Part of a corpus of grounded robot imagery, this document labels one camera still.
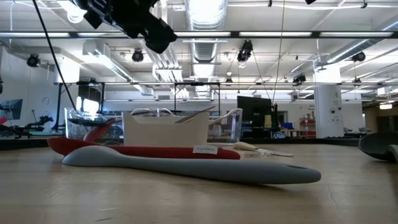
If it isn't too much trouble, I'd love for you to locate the black ceiling spotlight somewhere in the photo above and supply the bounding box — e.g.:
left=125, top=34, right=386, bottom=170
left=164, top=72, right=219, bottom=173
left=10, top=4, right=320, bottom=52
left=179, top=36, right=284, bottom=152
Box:
left=237, top=39, right=254, bottom=63
left=351, top=51, right=367, bottom=63
left=292, top=73, right=307, bottom=85
left=131, top=49, right=145, bottom=63
left=26, top=53, right=41, bottom=68

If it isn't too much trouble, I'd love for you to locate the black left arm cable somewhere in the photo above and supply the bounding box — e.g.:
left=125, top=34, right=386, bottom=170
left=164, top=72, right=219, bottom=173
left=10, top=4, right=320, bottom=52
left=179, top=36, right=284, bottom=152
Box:
left=32, top=0, right=78, bottom=110

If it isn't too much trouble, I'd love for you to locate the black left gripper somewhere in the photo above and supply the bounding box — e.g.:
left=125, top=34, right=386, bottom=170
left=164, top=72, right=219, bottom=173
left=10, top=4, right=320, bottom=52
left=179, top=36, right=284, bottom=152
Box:
left=72, top=0, right=178, bottom=54

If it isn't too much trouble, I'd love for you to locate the black nylon spoon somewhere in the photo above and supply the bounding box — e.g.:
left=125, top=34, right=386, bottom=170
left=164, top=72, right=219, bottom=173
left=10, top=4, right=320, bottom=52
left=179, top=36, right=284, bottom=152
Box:
left=357, top=132, right=398, bottom=164

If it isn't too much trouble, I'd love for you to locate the white round column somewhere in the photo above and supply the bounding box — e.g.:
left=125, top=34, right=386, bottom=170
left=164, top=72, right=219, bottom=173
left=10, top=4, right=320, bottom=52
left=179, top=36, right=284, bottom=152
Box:
left=313, top=63, right=343, bottom=138

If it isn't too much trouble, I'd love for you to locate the black background monitor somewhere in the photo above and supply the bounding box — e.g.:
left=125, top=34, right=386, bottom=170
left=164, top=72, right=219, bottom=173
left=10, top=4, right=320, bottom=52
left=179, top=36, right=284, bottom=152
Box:
left=236, top=95, right=273, bottom=123

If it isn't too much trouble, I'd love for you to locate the black aluminium table frame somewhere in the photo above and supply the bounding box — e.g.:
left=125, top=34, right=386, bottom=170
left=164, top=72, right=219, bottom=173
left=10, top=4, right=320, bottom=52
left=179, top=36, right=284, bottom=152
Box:
left=0, top=136, right=361, bottom=151

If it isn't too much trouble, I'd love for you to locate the grey silicone spoon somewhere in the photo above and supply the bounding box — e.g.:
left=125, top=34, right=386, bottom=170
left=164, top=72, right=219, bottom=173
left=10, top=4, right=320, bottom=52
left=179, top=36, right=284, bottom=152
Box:
left=61, top=145, right=322, bottom=185

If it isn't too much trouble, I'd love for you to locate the black overhead bar with lights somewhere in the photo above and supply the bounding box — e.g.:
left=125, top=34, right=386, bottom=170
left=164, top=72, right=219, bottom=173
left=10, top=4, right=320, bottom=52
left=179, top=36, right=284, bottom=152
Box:
left=0, top=30, right=398, bottom=40

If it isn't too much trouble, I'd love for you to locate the red slotted spoon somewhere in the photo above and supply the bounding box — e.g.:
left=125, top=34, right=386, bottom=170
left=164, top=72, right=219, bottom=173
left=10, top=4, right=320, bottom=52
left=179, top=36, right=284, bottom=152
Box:
left=47, top=137, right=242, bottom=161

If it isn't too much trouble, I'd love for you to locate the lit background monitor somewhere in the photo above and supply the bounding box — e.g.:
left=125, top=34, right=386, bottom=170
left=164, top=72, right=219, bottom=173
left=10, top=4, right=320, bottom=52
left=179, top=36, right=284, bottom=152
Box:
left=0, top=98, right=24, bottom=121

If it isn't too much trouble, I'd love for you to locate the white rectangular utensil tray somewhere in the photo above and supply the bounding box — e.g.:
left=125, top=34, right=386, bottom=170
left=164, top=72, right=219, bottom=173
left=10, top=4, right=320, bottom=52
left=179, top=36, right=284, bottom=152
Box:
left=122, top=110, right=211, bottom=147

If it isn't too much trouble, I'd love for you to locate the cream handled paring knife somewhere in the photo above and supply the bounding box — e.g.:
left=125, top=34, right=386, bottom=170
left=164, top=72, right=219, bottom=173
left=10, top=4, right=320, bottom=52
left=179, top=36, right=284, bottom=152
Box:
left=233, top=141, right=295, bottom=157

